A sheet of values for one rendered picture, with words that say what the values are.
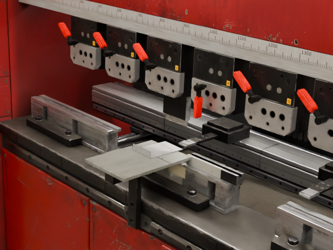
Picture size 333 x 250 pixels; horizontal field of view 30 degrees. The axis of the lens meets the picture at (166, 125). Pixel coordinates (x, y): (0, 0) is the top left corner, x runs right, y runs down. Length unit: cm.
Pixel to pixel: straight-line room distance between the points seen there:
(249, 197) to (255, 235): 225
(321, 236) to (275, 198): 239
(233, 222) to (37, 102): 105
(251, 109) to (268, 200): 236
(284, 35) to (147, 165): 56
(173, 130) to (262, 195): 183
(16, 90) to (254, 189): 202
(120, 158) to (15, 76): 83
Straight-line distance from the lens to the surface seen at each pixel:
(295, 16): 152
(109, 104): 256
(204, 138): 202
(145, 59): 186
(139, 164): 181
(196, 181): 187
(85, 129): 226
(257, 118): 163
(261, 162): 203
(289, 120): 157
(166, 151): 190
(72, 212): 224
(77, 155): 220
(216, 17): 169
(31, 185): 244
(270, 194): 405
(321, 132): 152
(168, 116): 194
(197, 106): 172
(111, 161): 182
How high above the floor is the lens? 171
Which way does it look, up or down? 19 degrees down
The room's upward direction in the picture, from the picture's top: 2 degrees clockwise
